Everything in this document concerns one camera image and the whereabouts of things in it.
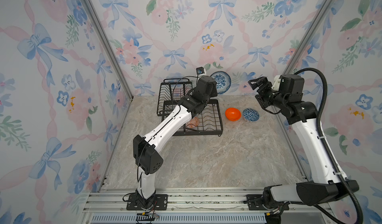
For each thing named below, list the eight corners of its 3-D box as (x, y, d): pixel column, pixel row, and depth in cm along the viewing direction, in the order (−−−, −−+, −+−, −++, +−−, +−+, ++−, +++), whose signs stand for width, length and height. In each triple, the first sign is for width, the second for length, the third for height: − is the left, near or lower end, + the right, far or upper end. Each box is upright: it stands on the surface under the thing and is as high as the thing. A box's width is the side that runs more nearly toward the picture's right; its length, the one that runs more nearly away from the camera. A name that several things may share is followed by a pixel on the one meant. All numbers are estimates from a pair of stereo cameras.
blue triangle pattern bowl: (244, 122, 106) (245, 119, 103) (241, 111, 113) (242, 108, 110) (258, 122, 106) (260, 119, 103) (255, 111, 113) (256, 108, 110)
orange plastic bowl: (225, 121, 107) (226, 117, 104) (224, 111, 113) (225, 107, 109) (240, 121, 107) (242, 117, 104) (238, 111, 113) (239, 107, 109)
